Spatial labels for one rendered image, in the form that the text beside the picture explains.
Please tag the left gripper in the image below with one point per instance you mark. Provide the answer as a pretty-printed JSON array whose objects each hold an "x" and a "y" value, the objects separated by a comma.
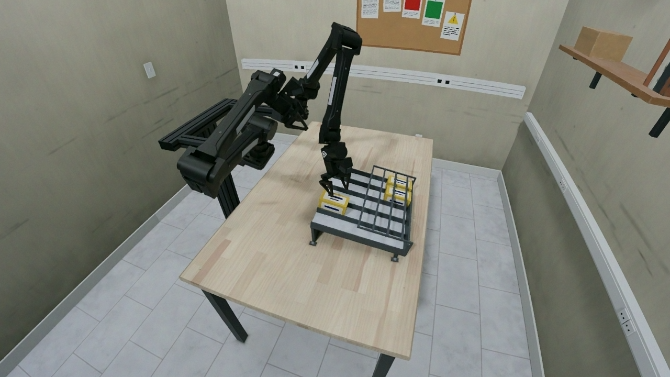
[{"x": 338, "y": 174}]

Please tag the black flat rectangular panel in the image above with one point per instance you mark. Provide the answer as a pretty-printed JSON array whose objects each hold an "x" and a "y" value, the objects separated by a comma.
[{"x": 408, "y": 223}]

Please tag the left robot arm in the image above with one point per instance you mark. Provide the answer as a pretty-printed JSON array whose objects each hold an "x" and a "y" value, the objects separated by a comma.
[{"x": 329, "y": 133}]

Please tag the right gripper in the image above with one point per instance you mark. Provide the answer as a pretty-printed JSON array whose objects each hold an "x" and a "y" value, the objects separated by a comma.
[{"x": 288, "y": 122}]

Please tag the yellow and white butter carton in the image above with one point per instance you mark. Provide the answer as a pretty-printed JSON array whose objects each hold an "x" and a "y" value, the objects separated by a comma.
[
  {"x": 399, "y": 196},
  {"x": 337, "y": 204},
  {"x": 400, "y": 183}
]

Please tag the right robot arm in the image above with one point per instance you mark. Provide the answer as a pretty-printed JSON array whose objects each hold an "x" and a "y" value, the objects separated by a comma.
[{"x": 204, "y": 168}]

